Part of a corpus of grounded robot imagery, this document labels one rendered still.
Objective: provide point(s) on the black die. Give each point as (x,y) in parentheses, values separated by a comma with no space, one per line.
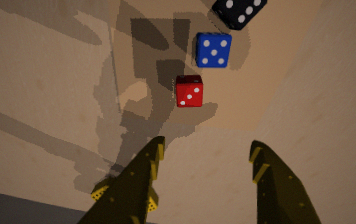
(237,13)

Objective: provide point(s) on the blue die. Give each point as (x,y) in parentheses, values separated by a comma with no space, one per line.
(212,49)

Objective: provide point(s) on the red die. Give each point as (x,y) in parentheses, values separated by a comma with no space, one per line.
(189,91)

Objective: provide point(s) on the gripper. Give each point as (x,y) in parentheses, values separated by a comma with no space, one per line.
(281,196)

